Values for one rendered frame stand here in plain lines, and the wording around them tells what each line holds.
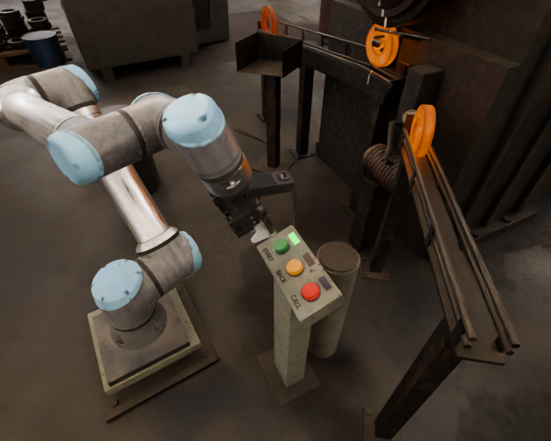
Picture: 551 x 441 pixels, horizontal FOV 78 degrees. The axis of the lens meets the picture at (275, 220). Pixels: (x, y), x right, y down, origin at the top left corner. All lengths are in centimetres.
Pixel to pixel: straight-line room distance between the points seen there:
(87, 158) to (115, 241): 128
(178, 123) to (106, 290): 68
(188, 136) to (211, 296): 105
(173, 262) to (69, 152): 63
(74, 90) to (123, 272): 54
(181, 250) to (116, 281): 21
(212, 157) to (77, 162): 20
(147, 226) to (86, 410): 66
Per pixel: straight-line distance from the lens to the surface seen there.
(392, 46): 148
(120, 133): 62
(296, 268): 80
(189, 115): 56
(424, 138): 111
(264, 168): 213
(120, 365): 129
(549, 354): 171
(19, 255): 203
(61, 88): 116
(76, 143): 61
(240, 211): 69
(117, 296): 109
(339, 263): 94
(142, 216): 114
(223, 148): 57
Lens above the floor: 124
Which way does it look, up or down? 44 degrees down
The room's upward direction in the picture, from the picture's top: straight up
